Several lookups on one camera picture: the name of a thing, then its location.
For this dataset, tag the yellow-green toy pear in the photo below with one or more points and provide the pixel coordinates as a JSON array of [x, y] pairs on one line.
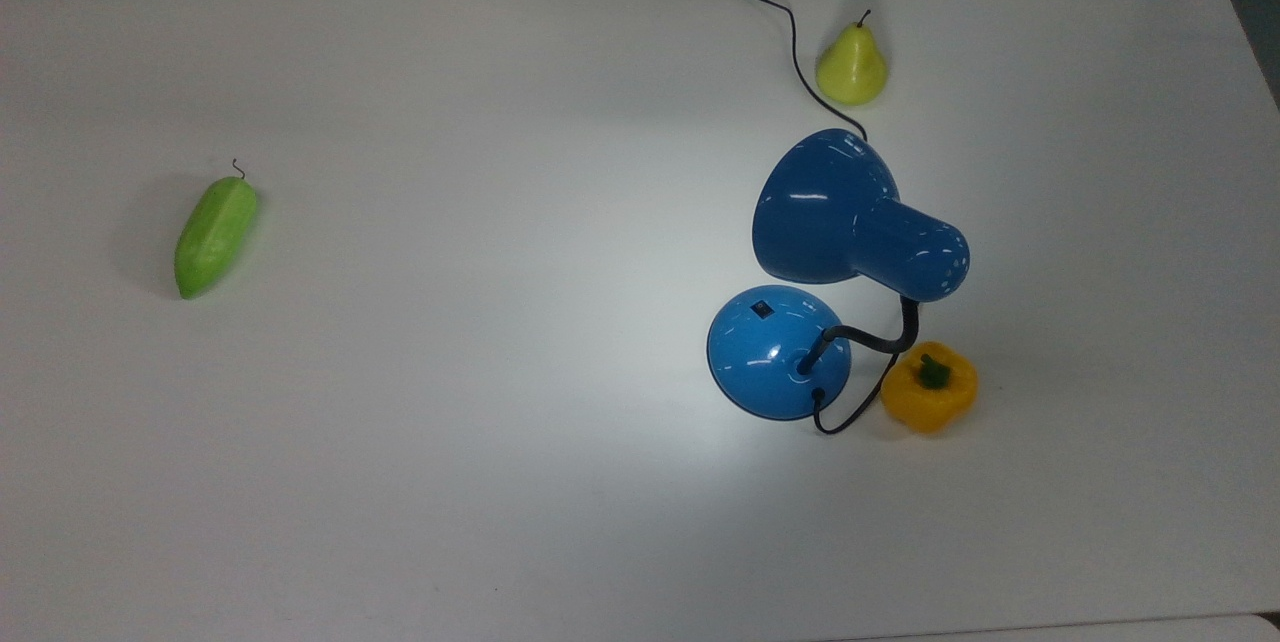
[[852, 67]]

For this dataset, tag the yellow toy bell pepper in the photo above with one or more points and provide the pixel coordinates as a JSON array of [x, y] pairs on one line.
[[925, 407]]

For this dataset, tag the white adjacent table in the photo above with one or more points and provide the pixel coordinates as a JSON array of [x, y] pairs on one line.
[[1100, 631]]

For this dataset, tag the green toy cucumber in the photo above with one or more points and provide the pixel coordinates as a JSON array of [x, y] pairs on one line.
[[215, 237]]

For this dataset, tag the blue desk lamp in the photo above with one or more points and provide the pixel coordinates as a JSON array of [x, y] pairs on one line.
[[820, 212]]

